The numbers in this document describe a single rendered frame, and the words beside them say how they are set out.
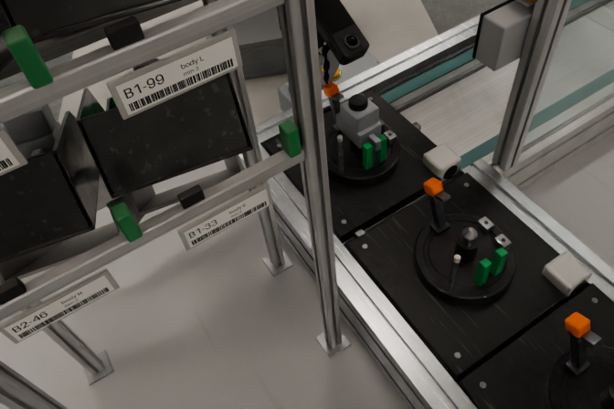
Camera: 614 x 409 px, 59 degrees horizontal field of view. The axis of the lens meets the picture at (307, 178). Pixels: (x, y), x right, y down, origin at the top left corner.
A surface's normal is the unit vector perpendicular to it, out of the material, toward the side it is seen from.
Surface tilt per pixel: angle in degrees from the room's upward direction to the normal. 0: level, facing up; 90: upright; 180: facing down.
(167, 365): 0
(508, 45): 90
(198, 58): 90
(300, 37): 90
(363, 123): 90
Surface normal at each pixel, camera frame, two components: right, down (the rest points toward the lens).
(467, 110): -0.08, -0.63
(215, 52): 0.53, 0.63
